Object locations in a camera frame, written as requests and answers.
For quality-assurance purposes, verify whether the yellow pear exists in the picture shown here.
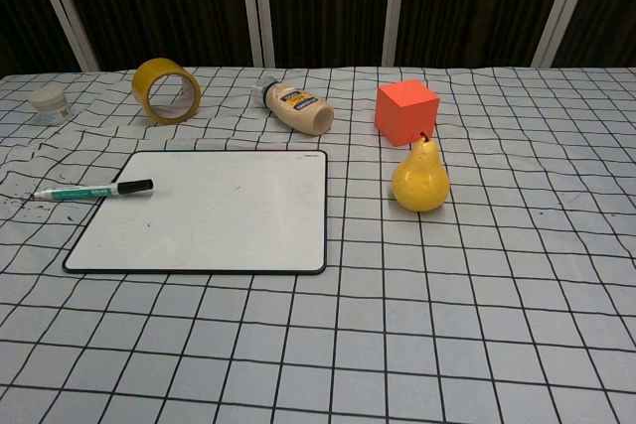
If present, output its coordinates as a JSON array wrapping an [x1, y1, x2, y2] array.
[[392, 132, 451, 214]]

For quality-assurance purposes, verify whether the white black-checked tablecloth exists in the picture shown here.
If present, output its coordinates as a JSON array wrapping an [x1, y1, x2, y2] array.
[[0, 65, 636, 424]]

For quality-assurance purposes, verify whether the yellow packing tape roll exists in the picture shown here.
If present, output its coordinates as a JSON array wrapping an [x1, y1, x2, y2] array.
[[131, 58, 202, 125]]

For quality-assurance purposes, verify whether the small white cap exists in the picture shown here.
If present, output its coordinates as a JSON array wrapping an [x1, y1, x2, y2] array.
[[27, 86, 72, 125]]

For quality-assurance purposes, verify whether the orange cube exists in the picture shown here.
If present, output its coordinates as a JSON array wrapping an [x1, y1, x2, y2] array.
[[374, 77, 441, 148]]

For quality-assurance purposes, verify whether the white dry-erase board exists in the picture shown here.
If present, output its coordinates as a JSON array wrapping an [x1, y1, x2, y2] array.
[[62, 149, 330, 276]]

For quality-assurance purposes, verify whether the beige mayonnaise squeeze bottle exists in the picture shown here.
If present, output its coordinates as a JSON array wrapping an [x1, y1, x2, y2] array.
[[251, 76, 333, 138]]

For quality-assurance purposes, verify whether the whiteboard marker with black cap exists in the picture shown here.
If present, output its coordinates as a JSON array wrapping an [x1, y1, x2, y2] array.
[[30, 178, 154, 203]]

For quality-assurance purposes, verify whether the white screen frame post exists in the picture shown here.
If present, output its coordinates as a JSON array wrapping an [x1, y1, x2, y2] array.
[[381, 0, 409, 68], [237, 0, 276, 68], [33, 0, 99, 72], [530, 0, 602, 69]]

